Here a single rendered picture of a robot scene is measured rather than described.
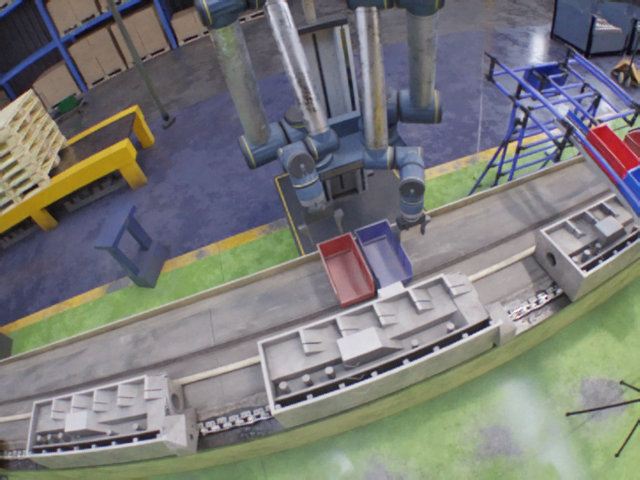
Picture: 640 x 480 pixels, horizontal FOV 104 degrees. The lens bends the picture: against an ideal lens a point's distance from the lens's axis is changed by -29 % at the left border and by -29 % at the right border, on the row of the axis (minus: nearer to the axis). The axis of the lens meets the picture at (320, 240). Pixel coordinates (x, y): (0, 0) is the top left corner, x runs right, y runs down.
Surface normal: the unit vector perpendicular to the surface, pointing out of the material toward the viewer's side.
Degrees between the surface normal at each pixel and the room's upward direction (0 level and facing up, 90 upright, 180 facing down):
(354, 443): 0
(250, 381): 0
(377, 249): 0
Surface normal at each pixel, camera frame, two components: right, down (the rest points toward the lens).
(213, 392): -0.17, -0.59
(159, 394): 0.11, -0.78
